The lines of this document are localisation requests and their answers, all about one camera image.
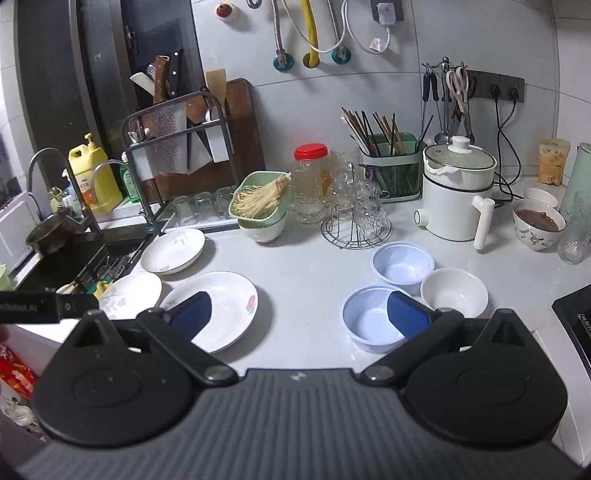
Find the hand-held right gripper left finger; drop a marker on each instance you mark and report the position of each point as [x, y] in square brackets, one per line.
[191, 314]

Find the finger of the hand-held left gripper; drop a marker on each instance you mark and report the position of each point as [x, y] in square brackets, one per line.
[76, 305]

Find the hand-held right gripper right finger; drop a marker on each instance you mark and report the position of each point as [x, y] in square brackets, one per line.
[407, 314]

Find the pale blue plastic bowl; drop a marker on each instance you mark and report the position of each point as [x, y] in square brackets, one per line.
[401, 270]
[369, 318]

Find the large white pink-flower plate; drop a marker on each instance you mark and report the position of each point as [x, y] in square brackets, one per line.
[233, 309]

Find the plain white bowl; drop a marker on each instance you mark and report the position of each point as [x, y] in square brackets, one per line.
[455, 295]

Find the small white floral plate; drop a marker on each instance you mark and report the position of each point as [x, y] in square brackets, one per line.
[134, 290]
[173, 251]

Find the yellow sponge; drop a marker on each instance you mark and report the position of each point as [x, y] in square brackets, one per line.
[100, 290]

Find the black sink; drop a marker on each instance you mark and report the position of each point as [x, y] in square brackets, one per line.
[60, 272]

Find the red printed bag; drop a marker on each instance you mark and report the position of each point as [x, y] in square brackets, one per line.
[14, 369]

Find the dark saucepan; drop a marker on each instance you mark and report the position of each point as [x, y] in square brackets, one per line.
[51, 233]

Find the white plastic box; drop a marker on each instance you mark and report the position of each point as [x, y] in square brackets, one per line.
[16, 230]

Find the tall grey faucet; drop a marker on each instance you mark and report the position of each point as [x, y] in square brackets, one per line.
[91, 221]

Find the grey knife and dish rack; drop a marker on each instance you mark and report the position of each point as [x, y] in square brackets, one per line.
[217, 225]

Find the clear drinking glass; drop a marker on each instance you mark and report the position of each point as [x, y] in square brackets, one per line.
[204, 205]
[224, 202]
[184, 210]

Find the clear cut-glass cup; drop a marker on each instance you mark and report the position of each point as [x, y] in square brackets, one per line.
[371, 212]
[340, 189]
[346, 161]

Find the white bowl brown foot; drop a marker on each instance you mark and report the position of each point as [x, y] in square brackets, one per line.
[263, 233]

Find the small pale green bottle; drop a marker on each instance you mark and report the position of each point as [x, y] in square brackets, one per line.
[55, 196]

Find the white electric cooking pot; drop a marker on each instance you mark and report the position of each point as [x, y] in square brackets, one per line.
[450, 207]

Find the slim grey faucet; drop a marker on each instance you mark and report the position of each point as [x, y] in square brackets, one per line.
[143, 203]

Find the yellow dish soap bottle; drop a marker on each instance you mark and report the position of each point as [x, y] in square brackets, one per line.
[94, 180]

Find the pale enoki mushroom bundle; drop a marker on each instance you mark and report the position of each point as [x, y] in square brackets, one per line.
[256, 201]

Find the green chopstick holder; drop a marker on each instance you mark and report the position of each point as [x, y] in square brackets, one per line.
[392, 180]

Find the green square bowl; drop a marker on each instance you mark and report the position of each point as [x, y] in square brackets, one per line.
[282, 204]

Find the floral ceramic bowl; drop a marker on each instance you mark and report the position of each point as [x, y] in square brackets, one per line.
[531, 239]

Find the brown stewed food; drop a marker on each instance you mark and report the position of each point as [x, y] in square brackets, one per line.
[538, 219]

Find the glass jar red lid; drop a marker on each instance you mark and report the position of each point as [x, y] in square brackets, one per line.
[310, 184]

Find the glass pot lid white knob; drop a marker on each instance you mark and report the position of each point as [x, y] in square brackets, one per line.
[457, 159]

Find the plain steel cleaver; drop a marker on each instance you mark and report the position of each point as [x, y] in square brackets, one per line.
[198, 147]

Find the white rectangular blade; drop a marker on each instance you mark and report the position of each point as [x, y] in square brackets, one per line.
[218, 143]

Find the hammered steel cleaver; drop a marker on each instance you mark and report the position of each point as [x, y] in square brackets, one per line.
[167, 138]

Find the small white bowl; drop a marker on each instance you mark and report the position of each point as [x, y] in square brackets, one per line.
[542, 194]

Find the textured glass tumbler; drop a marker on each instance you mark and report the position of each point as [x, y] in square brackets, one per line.
[572, 240]

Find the dark wooden cutting board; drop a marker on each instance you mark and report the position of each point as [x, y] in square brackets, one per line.
[244, 129]

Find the yellow paper packet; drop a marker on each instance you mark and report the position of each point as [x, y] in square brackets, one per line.
[551, 161]

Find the pale green kettle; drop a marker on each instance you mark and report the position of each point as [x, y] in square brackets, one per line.
[579, 175]

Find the white knife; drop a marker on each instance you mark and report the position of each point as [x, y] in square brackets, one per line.
[141, 81]

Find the wooden spatula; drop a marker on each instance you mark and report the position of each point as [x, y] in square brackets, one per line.
[216, 81]

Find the dark window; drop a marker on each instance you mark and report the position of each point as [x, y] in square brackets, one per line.
[106, 55]

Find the metal utensil hanger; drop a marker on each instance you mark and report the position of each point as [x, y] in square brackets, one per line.
[445, 61]

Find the white power adapter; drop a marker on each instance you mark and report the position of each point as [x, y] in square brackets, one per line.
[384, 11]

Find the black wall outlet strip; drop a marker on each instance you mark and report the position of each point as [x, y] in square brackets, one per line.
[482, 85]

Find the grey wall socket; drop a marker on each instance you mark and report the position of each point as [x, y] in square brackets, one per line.
[399, 9]

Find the white red wall hook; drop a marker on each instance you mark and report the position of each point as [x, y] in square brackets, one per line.
[227, 10]

